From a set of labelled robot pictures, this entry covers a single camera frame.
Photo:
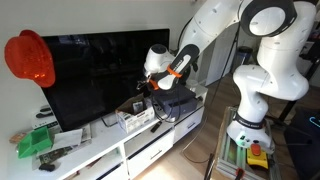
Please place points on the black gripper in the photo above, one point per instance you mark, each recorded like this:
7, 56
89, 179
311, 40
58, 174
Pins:
145, 82

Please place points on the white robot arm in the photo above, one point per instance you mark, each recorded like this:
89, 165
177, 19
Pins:
283, 27

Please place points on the dark navy flat box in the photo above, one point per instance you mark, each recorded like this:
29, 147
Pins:
177, 101

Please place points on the yellow emergency stop box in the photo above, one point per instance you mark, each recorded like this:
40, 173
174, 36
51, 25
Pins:
256, 156

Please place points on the black remote control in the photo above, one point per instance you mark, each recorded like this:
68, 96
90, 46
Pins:
156, 126

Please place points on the large black television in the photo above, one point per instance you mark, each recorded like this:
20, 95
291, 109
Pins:
97, 72

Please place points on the white tv stand cabinet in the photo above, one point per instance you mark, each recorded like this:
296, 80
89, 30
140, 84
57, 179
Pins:
112, 153

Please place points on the white paper sheet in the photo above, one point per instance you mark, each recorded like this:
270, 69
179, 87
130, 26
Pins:
66, 139

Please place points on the green plastic tray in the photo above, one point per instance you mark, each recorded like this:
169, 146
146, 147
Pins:
36, 141

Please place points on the red hat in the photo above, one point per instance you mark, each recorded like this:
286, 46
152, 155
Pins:
28, 57

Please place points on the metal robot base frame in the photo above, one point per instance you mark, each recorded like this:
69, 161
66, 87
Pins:
231, 159

